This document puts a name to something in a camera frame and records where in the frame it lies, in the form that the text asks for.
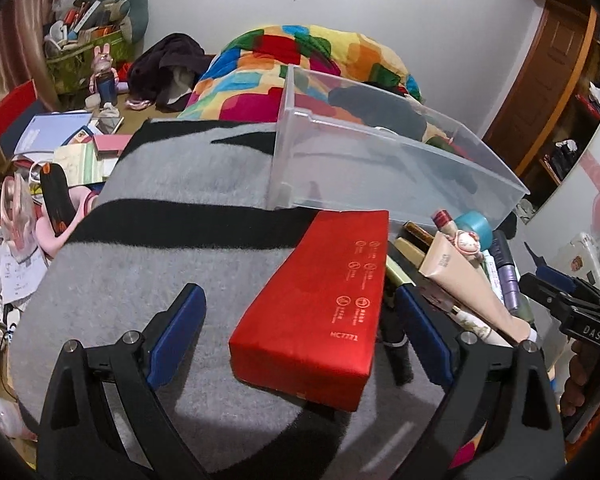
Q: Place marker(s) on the wooden shelf unit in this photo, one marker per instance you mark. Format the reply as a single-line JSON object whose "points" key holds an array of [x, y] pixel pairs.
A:
{"points": [[570, 126]]}

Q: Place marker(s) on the black garment on quilt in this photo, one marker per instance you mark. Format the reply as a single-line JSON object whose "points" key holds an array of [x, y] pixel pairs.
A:
{"points": [[377, 108]]}

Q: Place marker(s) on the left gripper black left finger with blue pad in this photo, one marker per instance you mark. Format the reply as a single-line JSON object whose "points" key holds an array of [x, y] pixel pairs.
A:
{"points": [[78, 438]]}

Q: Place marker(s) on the wooden door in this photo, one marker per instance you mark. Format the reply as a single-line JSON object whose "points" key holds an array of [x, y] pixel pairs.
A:
{"points": [[543, 85]]}

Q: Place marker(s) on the blue tape roll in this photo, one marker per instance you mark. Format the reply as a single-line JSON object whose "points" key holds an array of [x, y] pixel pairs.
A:
{"points": [[476, 222]]}

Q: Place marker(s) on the gold brown cosmetic box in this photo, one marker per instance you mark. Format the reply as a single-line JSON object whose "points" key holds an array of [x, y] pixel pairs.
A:
{"points": [[417, 236]]}

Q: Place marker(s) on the red rectangular gift box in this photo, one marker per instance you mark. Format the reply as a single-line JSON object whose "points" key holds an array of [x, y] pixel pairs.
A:
{"points": [[311, 331]]}

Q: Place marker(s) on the dark clothes pile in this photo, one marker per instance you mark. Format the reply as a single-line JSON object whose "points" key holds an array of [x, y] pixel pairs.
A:
{"points": [[166, 73]]}

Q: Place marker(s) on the pink small box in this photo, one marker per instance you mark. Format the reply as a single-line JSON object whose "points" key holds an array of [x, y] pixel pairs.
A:
{"points": [[110, 145]]}

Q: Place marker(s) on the grey green neck pillow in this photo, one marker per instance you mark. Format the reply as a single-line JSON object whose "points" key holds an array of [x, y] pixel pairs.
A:
{"points": [[131, 16]]}

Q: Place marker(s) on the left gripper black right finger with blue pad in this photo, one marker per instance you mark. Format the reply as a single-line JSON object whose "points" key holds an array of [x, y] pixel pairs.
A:
{"points": [[498, 418]]}

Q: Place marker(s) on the rabbit figure toy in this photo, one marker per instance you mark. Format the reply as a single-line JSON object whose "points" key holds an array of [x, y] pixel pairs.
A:
{"points": [[104, 81]]}

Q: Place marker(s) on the black orange handheld tool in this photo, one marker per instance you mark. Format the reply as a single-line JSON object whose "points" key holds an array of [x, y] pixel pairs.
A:
{"points": [[57, 200]]}

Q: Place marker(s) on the blue notebook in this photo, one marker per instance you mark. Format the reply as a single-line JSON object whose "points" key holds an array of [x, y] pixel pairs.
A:
{"points": [[46, 132]]}

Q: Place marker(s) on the purple cosmetic bottle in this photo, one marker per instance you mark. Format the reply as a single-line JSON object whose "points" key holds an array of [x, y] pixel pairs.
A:
{"points": [[506, 268]]}

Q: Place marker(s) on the green storage basket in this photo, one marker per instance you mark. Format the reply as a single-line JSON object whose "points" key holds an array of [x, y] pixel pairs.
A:
{"points": [[71, 71]]}

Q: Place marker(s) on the pink kitty charm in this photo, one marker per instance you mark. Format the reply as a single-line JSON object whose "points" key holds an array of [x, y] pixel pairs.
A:
{"points": [[467, 243]]}

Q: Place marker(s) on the person's right hand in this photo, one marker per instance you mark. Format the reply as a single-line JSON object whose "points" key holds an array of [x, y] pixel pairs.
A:
{"points": [[580, 368]]}

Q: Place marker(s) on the red flat box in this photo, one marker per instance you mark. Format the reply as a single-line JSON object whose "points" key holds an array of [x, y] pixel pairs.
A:
{"points": [[16, 103]]}

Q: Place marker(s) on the beige cosmetic tube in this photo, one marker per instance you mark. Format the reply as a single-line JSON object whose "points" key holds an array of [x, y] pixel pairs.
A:
{"points": [[450, 270]]}

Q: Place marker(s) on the colourful patchwork quilt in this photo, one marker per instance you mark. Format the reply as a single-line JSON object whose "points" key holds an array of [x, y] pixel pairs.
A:
{"points": [[247, 80]]}

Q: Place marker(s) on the white pen rose tip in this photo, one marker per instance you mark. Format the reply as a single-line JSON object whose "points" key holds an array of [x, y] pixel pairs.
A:
{"points": [[477, 326]]}

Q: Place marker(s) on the grey black striped blanket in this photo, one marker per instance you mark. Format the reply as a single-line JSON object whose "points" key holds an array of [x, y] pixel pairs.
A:
{"points": [[186, 204]]}

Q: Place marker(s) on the clear plastic storage bin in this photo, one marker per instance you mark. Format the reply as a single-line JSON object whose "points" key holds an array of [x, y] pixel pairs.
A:
{"points": [[326, 163]]}

